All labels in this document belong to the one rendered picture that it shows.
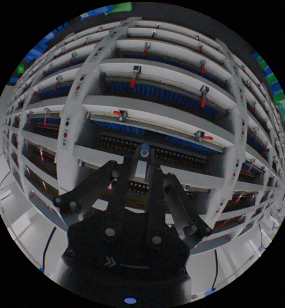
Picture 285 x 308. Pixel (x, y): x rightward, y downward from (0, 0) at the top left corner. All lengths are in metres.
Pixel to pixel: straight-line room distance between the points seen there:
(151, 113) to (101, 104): 0.16
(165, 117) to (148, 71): 0.20
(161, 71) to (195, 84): 0.14
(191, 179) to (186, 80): 0.36
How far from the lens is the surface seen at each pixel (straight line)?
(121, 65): 0.44
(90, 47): 0.68
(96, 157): 0.36
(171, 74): 0.42
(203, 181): 0.41
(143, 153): 0.20
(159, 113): 0.33
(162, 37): 0.72
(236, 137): 0.49
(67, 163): 0.44
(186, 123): 0.34
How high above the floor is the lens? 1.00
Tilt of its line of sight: 9 degrees up
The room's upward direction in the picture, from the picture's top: 167 degrees counter-clockwise
